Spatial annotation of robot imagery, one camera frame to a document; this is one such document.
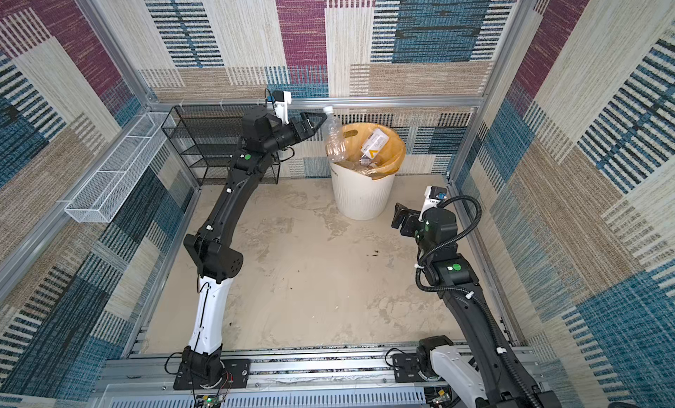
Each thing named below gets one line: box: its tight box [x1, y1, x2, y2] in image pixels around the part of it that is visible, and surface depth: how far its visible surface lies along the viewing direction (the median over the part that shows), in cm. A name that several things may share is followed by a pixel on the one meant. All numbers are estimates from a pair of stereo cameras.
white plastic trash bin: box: [329, 162, 397, 221], surface depth 96 cm
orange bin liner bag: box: [334, 123, 407, 180], surface depth 97 cm
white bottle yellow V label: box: [359, 128, 390, 168], surface depth 97 cm
